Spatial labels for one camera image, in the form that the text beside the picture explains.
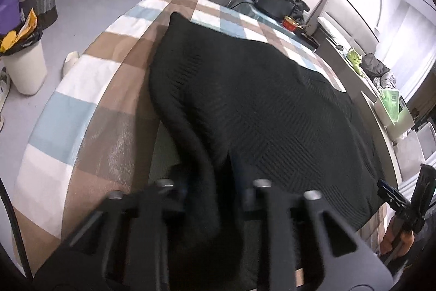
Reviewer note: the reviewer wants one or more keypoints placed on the dark grey pillow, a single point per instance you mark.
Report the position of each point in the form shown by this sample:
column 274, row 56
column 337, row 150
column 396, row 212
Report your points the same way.
column 374, row 65

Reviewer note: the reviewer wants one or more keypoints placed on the white green sneaker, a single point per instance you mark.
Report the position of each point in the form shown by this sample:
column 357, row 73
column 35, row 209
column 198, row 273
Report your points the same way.
column 4, row 88

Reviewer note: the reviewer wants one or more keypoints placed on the cream bucket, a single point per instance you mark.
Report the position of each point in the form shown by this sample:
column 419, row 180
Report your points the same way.
column 405, row 124

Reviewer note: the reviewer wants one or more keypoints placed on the white curtain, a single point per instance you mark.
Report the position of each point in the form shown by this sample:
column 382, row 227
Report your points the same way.
column 408, row 49

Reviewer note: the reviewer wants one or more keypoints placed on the beige upholstered bed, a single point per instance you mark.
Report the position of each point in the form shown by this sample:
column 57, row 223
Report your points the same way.
column 340, row 28

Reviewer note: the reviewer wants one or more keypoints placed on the dark food tray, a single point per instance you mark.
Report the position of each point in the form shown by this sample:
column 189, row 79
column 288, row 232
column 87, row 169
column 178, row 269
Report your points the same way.
column 306, row 37

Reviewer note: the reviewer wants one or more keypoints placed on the white basin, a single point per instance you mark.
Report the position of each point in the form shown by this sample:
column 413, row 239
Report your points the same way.
column 383, row 113

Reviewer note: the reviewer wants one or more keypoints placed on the yellow-green toy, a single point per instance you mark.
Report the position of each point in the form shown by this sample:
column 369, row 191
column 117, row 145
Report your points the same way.
column 354, row 59

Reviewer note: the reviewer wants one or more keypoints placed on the yellow snack wrappers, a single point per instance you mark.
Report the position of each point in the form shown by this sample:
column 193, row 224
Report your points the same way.
column 22, row 28

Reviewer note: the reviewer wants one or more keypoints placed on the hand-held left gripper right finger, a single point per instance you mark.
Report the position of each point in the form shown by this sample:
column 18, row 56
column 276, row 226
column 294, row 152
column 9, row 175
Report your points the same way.
column 252, row 200

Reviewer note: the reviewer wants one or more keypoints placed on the person's right hand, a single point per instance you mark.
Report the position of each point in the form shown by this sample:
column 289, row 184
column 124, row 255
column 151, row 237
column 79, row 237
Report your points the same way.
column 406, row 243

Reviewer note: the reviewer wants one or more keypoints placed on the plaid blanket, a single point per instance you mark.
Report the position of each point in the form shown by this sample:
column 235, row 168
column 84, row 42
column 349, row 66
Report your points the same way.
column 85, row 107

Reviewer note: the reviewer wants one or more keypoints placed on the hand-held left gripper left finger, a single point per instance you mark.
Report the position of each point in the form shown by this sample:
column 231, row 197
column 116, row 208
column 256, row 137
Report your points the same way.
column 173, row 199

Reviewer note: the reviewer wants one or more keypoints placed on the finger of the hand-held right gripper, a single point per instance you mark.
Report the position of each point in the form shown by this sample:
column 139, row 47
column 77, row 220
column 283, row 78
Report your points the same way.
column 391, row 195

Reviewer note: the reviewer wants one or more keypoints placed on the black cooking pot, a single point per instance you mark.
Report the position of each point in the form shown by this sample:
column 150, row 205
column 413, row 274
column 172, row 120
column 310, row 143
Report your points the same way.
column 274, row 3

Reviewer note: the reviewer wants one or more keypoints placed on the white paper bag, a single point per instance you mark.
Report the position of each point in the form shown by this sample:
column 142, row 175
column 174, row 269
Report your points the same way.
column 410, row 151

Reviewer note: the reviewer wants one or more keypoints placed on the black knit sweater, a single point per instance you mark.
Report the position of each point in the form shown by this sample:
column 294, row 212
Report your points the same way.
column 255, row 100

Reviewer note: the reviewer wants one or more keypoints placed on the purple bag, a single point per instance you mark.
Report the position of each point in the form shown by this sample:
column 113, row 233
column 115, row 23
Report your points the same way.
column 8, row 8

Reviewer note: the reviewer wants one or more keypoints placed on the white trash bin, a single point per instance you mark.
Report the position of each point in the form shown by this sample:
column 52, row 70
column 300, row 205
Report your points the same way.
column 25, row 72

